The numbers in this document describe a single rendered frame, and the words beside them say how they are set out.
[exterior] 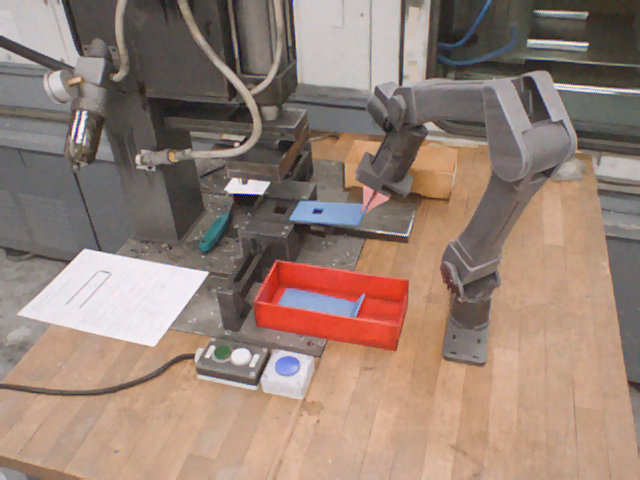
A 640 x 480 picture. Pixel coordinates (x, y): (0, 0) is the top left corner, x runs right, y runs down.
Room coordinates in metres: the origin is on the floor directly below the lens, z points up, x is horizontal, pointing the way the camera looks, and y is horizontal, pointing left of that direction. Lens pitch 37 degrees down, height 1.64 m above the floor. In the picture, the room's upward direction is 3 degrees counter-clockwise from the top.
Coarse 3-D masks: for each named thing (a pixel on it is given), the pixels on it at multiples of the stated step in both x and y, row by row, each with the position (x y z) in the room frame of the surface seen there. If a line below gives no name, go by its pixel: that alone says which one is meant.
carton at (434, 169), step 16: (352, 144) 1.29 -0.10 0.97; (368, 144) 1.30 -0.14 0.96; (352, 160) 1.27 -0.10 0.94; (416, 160) 1.27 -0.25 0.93; (432, 160) 1.25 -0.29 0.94; (448, 160) 1.24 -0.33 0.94; (352, 176) 1.20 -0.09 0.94; (416, 176) 1.15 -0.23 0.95; (432, 176) 1.14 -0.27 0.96; (448, 176) 1.13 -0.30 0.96; (432, 192) 1.14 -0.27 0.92; (448, 192) 1.13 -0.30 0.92
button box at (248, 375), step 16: (208, 352) 0.67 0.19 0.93; (256, 352) 0.67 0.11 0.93; (160, 368) 0.66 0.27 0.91; (208, 368) 0.64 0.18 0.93; (224, 368) 0.64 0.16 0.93; (240, 368) 0.63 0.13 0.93; (256, 368) 0.63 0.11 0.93; (0, 384) 0.65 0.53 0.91; (128, 384) 0.63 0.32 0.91; (240, 384) 0.62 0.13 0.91; (256, 384) 0.61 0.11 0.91
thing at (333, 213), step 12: (300, 204) 1.01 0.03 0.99; (312, 204) 1.00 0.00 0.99; (324, 204) 1.00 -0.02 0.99; (336, 204) 0.99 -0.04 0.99; (348, 204) 0.99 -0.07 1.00; (360, 204) 0.98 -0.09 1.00; (300, 216) 0.96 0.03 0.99; (312, 216) 0.96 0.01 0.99; (324, 216) 0.95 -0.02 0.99; (336, 216) 0.95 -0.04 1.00; (348, 216) 0.94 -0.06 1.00; (360, 216) 0.92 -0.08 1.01
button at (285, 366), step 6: (282, 360) 0.64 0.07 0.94; (288, 360) 0.64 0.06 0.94; (294, 360) 0.64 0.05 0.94; (276, 366) 0.63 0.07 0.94; (282, 366) 0.63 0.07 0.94; (288, 366) 0.63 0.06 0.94; (294, 366) 0.63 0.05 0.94; (276, 372) 0.62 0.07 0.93; (282, 372) 0.62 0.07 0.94; (288, 372) 0.61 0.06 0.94; (294, 372) 0.62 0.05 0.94
